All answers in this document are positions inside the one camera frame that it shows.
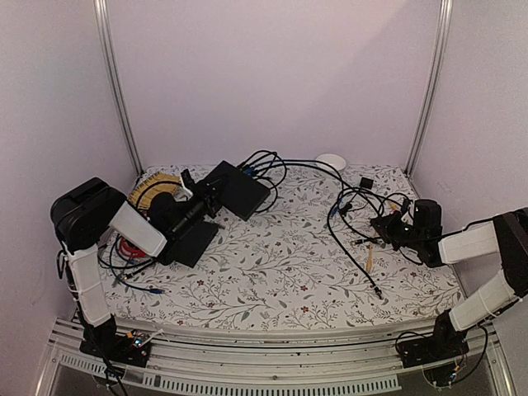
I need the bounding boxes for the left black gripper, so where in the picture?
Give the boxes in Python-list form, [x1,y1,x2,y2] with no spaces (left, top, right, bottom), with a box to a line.
[172,172,229,239]

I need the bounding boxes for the black ethernet cable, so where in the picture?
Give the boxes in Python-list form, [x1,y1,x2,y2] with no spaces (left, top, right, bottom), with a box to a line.
[237,150,409,299]

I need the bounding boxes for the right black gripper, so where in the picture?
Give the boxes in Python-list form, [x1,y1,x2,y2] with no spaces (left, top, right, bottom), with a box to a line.
[372,210,426,252]

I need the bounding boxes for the white bowl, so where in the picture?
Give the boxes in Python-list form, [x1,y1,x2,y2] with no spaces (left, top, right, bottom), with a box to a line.
[315,153,347,172]

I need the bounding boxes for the right aluminium frame post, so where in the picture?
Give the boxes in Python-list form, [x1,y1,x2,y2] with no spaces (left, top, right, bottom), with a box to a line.
[404,0,453,178]

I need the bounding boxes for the left aluminium frame post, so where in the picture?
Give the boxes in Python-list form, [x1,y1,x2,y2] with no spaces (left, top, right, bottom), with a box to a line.
[93,0,144,176]

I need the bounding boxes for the aluminium frame post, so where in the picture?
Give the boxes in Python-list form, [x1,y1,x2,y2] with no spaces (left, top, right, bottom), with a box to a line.
[93,0,144,176]
[404,0,453,178]

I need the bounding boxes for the aluminium front rail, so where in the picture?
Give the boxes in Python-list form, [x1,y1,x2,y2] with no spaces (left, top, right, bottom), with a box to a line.
[36,317,512,396]

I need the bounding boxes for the red ethernet cables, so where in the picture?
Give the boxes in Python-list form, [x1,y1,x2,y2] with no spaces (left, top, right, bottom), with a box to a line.
[117,234,152,259]

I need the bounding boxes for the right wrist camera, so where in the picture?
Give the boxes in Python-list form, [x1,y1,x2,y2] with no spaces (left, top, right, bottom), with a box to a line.
[400,198,413,221]

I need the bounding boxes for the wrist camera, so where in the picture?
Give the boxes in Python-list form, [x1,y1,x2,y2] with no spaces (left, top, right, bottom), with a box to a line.
[180,169,196,199]
[400,198,413,221]

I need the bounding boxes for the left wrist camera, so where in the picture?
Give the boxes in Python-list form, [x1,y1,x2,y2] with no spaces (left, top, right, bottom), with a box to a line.
[180,169,196,199]

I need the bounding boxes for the yellow ethernet cable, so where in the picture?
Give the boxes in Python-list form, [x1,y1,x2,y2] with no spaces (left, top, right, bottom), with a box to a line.
[365,201,401,273]

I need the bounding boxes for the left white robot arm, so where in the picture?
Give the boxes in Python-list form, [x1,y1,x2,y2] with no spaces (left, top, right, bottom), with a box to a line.
[50,172,226,367]

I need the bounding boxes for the blue ethernet cable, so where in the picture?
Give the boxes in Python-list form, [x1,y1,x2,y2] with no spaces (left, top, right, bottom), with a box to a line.
[243,164,347,219]

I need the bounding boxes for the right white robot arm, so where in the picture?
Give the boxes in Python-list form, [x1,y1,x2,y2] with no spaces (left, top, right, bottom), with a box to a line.
[370,199,527,367]

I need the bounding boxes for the black TP-Link network switch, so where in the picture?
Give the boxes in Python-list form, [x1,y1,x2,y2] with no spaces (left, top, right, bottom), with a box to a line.
[205,161,271,221]

